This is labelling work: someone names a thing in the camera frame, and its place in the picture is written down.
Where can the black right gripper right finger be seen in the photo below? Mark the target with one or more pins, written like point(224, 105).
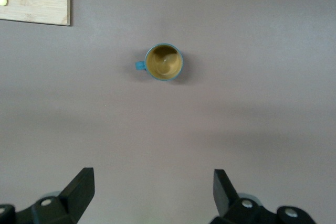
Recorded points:
point(223, 195)

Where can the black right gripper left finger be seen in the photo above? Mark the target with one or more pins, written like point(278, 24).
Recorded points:
point(78, 195)

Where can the teal ribbed cup yellow inside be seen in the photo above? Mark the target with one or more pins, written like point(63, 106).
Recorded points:
point(164, 62)

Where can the brown table cover sheet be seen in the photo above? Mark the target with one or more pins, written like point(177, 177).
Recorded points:
point(236, 108)

